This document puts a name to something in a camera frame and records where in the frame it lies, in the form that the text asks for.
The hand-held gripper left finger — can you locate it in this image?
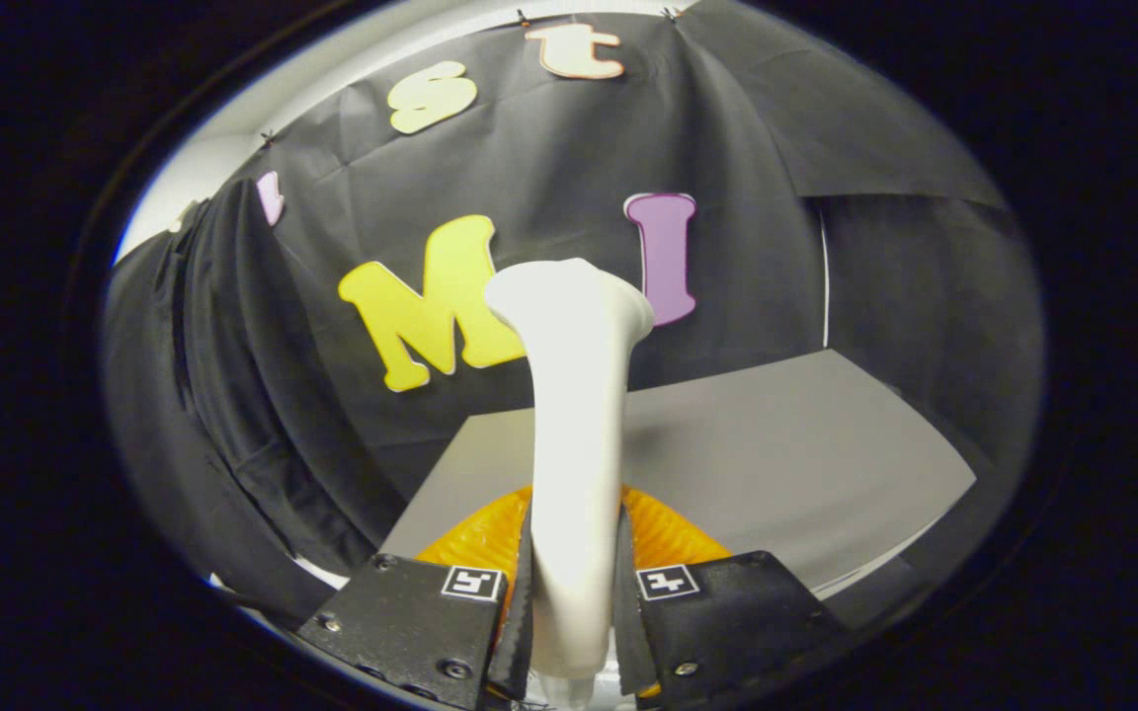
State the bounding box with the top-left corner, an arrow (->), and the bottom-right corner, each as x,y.
297,484 -> 535,710

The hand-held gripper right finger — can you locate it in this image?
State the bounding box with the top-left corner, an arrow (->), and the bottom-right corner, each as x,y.
613,484 -> 847,697

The white garment steamer with hose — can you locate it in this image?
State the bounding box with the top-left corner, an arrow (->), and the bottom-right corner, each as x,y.
483,259 -> 656,707

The black suit jacket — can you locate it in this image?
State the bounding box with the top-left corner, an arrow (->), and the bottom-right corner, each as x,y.
103,178 -> 387,618

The grey two-door cabinet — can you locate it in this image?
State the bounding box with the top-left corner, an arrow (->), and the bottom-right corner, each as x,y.
378,348 -> 978,603

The black backdrop cloth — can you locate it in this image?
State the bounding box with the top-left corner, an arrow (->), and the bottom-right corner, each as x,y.
100,0 -> 1044,633

